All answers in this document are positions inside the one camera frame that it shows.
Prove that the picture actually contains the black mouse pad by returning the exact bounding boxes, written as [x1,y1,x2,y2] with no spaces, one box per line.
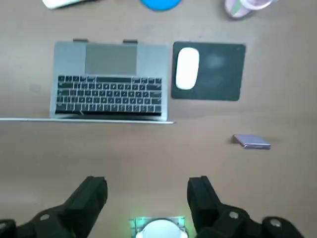
[171,41,247,102]

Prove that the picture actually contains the pink pen cup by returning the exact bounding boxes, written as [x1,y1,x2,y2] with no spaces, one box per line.
[224,0,273,20]

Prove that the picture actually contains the white power strip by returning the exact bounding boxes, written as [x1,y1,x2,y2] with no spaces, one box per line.
[42,0,84,10]

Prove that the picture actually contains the grey laptop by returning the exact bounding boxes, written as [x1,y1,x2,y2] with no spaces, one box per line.
[0,38,177,124]

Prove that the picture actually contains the white computer mouse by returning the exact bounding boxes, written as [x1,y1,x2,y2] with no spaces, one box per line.
[175,47,200,90]

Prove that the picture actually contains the blue desk lamp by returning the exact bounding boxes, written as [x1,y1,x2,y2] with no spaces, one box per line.
[140,0,183,12]

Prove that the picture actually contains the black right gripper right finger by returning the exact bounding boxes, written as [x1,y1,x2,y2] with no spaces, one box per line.
[187,175,306,238]

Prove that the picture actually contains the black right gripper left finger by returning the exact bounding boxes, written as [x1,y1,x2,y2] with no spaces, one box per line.
[0,176,108,238]

